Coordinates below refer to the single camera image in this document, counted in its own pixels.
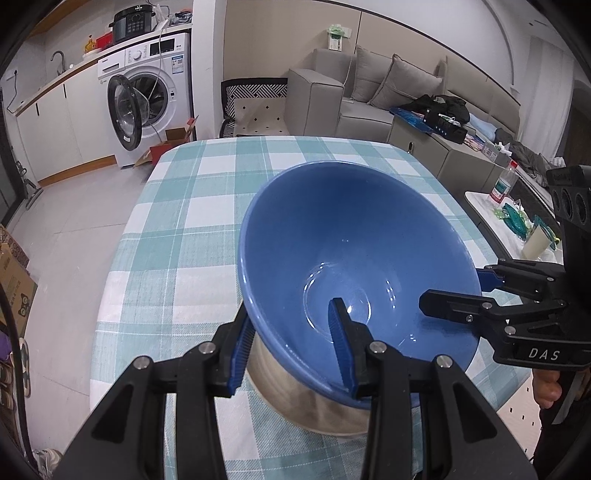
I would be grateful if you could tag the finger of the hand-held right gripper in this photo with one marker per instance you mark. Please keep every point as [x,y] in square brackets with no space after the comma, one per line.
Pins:
[488,280]
[452,304]

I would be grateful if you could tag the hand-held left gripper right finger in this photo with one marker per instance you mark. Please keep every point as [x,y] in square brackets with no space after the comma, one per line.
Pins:
[339,346]

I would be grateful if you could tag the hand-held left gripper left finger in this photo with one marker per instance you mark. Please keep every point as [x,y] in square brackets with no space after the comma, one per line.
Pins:
[242,355]

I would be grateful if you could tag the beige plate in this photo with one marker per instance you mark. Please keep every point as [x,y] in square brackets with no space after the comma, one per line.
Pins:
[295,401]

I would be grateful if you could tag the blue ribbed bowl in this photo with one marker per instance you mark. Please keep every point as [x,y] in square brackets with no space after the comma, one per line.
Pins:
[351,230]

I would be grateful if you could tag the person's right forearm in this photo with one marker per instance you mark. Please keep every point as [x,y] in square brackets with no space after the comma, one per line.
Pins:
[568,443]

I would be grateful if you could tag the person's right hand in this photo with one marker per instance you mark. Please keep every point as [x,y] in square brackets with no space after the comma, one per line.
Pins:
[547,390]

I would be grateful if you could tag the white marble side table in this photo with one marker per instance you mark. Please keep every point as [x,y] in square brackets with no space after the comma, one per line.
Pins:
[494,230]

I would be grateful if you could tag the white cup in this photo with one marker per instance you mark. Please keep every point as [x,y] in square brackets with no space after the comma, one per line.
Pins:
[535,244]

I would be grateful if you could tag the teal glass dish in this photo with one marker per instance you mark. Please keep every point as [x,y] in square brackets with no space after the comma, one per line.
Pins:
[512,221]

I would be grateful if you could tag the white dotted floor mat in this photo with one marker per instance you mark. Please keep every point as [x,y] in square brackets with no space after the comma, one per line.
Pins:
[521,420]

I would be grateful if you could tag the clear plastic bottle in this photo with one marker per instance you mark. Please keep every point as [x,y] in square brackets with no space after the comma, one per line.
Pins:
[503,184]

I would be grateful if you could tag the tissue box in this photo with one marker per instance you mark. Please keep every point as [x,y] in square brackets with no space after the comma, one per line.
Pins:
[494,154]

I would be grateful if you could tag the grey clothing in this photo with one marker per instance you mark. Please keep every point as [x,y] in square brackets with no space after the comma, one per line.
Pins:
[531,159]

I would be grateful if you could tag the beige low cabinet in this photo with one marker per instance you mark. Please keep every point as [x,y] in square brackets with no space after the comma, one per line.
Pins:
[438,157]

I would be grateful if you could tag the light blue cloth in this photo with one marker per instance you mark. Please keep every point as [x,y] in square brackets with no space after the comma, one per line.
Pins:
[482,127]

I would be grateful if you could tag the black electronics box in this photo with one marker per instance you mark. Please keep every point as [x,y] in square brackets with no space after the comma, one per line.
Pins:
[445,127]

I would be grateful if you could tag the blue plastic bag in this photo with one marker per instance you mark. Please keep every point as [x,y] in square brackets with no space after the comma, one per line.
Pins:
[411,120]

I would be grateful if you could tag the black jacket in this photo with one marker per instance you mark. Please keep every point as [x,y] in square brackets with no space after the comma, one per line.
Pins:
[443,105]

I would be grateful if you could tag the grey cushion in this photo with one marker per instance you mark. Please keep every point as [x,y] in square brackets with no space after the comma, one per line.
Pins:
[406,85]
[371,74]

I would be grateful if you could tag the red cardboard box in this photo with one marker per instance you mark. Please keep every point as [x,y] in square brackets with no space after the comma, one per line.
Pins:
[161,147]

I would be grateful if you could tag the white shoe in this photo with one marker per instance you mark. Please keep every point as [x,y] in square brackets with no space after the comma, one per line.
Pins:
[46,464]

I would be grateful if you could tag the beige slippers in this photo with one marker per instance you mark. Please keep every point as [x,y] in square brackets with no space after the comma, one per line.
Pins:
[16,374]

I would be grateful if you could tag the brown cardboard box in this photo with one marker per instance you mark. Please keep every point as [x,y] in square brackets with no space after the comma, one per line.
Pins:
[16,286]

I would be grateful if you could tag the purple bag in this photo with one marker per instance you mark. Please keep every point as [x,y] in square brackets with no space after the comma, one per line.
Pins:
[5,348]

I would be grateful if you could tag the grey sofa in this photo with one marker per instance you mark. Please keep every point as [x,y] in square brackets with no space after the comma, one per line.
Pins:
[314,106]

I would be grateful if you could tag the black patterned chair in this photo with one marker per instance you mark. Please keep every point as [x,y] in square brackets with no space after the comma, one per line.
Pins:
[254,110]

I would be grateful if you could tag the white washing machine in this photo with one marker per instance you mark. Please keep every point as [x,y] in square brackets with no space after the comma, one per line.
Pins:
[157,97]

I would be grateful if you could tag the white kitchen base cabinet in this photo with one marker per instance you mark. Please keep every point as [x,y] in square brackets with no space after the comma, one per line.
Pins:
[60,134]

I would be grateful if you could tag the red container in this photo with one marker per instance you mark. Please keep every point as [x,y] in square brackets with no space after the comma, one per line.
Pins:
[104,40]

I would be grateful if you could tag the yellow toy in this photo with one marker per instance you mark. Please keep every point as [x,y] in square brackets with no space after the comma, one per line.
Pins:
[90,46]

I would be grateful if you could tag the metal faucet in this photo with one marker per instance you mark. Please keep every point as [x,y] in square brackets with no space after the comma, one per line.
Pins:
[59,62]

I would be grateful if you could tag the black pressure cooker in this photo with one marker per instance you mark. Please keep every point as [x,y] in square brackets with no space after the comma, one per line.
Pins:
[131,25]

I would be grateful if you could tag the wall remote holder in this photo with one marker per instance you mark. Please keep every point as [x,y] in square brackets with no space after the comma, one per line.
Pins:
[338,39]

